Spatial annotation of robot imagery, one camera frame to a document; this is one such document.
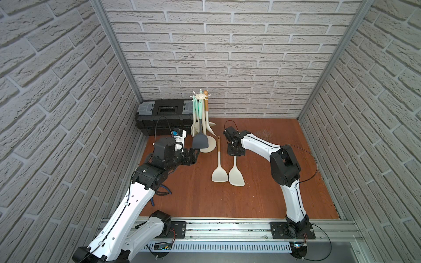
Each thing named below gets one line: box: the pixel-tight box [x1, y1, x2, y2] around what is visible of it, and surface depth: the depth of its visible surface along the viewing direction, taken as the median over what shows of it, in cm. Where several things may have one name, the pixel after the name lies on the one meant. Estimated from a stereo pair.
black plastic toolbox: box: [134, 99, 195, 136], surface depth 101 cm
